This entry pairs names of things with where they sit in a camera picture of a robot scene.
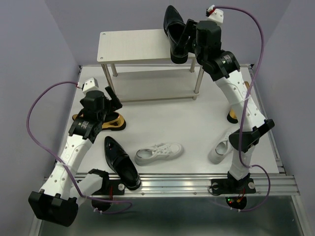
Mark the black patent loafer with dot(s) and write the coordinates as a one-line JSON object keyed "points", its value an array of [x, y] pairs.
{"points": [[119, 161]]}

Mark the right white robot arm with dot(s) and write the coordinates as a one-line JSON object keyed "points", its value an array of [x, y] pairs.
{"points": [[225, 72]]}

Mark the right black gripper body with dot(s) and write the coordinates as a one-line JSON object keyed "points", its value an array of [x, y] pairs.
{"points": [[201, 56]]}

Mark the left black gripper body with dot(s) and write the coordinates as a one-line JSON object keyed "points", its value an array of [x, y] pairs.
{"points": [[108, 108]]}

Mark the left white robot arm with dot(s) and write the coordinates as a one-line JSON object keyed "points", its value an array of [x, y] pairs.
{"points": [[60, 196]]}

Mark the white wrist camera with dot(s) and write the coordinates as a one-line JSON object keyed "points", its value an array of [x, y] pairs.
{"points": [[215, 15], [90, 85]]}

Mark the black loafer with tag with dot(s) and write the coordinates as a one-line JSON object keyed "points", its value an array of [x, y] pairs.
{"points": [[173, 26]]}

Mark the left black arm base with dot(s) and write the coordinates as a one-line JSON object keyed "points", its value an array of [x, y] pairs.
{"points": [[104, 189]]}

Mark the white sneaker right side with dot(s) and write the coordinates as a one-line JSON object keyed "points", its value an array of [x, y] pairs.
{"points": [[221, 149]]}

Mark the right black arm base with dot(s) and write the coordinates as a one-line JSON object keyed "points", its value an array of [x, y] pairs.
{"points": [[236, 190]]}

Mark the white two-tier shoe shelf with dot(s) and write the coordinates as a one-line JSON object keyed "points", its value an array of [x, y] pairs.
{"points": [[137, 67]]}

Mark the white lace-up sneaker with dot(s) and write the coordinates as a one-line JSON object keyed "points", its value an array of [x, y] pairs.
{"points": [[160, 152]]}

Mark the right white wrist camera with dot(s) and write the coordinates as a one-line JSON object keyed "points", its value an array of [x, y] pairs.
{"points": [[215, 15]]}

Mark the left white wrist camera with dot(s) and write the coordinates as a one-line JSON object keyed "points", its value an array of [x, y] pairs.
{"points": [[90, 85]]}

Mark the gold loafer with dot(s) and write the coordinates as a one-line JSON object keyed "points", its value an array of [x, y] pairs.
{"points": [[231, 116], [114, 122]]}

